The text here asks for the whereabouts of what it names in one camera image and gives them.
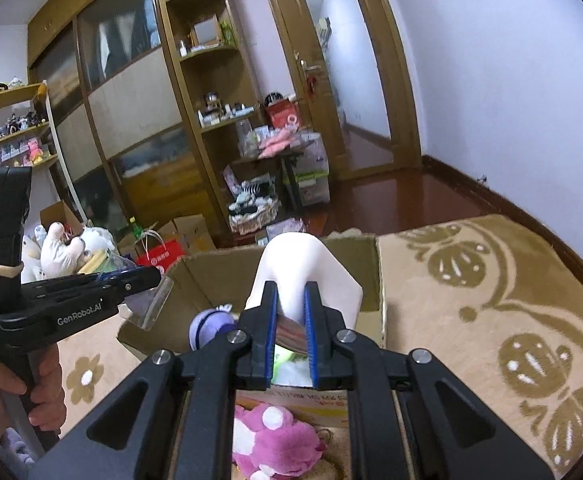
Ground person's left hand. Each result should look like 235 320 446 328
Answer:
0 342 68 436

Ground purple white round toy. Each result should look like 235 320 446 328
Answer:
187 302 237 351

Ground clear plastic packet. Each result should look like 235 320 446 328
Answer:
96 255 174 331

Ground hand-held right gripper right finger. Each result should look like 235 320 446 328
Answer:
304 281 557 480

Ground open cardboard carton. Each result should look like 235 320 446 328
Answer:
171 214 217 253

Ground red paper bag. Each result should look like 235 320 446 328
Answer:
135 232 188 271

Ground picture frame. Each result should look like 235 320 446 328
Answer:
188 14 222 48

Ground brown cardboard carton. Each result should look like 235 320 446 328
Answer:
38 201 84 241

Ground wooden door with glass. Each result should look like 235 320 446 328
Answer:
258 0 422 181

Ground cardboard box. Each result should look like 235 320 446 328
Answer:
118 232 388 428

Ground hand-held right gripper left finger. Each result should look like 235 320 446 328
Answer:
28 281 278 480

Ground green tissue packet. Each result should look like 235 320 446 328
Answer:
271 347 315 388

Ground pink plush bear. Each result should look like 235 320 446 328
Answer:
231 402 329 480

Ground wooden display shelf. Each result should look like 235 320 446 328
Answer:
0 82 59 171

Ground lace trimmed basket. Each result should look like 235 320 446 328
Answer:
228 200 282 235

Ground beige flower blanket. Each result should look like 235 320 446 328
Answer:
56 212 583 480

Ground wooden corner shelf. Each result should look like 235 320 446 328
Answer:
154 0 282 246

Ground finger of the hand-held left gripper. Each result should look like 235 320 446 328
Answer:
74 266 164 306

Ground person's left forearm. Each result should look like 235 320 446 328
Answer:
0 410 39 480

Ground row of small figurines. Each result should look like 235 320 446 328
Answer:
0 107 54 168

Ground white plush with pink paws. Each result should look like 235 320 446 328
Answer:
34 221 117 281

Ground clear plastic container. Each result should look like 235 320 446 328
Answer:
236 120 267 158

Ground black white striped cloth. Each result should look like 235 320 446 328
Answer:
228 175 277 211

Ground pink packets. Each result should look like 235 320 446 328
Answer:
258 127 302 158

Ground red gift bag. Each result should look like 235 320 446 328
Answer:
264 100 305 131

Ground wooden wardrobe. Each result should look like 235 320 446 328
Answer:
26 0 222 241

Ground white soft cushion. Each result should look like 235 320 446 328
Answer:
245 232 363 346

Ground small folding table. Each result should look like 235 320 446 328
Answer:
231 140 317 216

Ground stack of white cartons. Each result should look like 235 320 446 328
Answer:
291 132 331 206

